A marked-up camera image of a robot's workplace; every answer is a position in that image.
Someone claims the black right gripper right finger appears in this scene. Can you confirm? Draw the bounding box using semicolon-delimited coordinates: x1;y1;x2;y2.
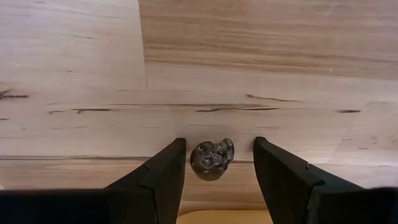
252;136;398;224

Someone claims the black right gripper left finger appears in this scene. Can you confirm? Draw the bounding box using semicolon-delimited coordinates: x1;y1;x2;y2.
0;138;187;224

